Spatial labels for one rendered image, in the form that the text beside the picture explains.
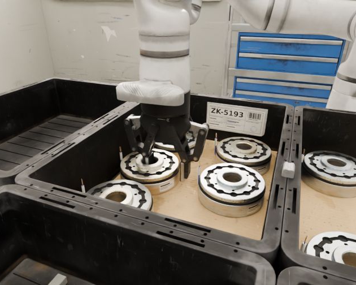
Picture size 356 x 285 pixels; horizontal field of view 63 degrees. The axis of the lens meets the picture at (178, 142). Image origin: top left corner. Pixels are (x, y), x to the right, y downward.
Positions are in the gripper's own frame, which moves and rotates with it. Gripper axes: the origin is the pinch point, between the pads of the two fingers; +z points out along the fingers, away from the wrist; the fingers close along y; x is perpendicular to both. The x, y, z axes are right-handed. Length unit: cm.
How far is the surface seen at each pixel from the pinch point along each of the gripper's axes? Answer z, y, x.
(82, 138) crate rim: -7.5, 10.7, 7.1
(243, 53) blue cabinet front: 12, 4, -189
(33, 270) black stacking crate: 2.6, 9.2, 22.0
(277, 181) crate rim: -7.6, -17.0, 10.2
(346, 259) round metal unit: -0.1, -25.6, 12.1
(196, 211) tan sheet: 2.4, -6.9, 6.3
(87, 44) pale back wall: 29, 203, -286
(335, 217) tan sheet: 2.3, -26.7, 1.7
